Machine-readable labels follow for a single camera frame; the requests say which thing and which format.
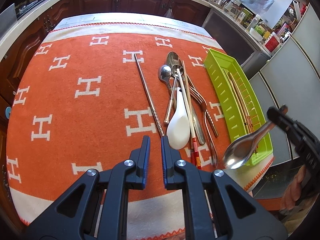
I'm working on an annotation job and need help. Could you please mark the light chopstick striped end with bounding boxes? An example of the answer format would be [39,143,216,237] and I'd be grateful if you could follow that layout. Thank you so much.
[176,68,202,170]

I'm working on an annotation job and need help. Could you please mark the large steel spoon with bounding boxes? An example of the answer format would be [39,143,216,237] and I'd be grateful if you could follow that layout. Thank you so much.
[223,121,275,170]

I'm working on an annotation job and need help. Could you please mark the person's right hand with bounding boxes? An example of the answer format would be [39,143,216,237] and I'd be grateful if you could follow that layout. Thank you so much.
[280,165,306,211]

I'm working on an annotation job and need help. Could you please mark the twisted steel chopstick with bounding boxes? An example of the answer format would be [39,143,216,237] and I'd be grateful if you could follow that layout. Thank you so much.
[133,53,164,137]

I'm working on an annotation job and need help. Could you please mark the grey metal cabinet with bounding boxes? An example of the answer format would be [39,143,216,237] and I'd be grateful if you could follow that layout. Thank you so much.
[202,5,271,78]

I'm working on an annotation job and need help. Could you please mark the bamboo chopstick black marks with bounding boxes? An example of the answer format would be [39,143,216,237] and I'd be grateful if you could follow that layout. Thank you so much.
[181,60,197,164]

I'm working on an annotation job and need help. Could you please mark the orange H-pattern cloth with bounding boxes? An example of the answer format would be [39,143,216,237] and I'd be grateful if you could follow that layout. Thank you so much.
[5,22,276,240]

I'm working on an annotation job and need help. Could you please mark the white bowl on cabinet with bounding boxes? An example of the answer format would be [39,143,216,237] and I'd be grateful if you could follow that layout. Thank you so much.
[249,28,263,42]

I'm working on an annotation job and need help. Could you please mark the white ceramic spoon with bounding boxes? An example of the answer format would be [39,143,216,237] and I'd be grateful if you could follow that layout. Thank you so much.
[167,87,190,150]

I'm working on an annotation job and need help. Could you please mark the green plastic utensil tray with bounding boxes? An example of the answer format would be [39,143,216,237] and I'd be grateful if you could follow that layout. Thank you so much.
[203,48,274,166]

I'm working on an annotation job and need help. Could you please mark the small steel spoon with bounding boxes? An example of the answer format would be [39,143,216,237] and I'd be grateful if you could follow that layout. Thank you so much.
[158,64,176,125]

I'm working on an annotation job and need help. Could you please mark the steel fork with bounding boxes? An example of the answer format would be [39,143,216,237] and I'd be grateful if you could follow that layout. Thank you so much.
[187,75,219,138]

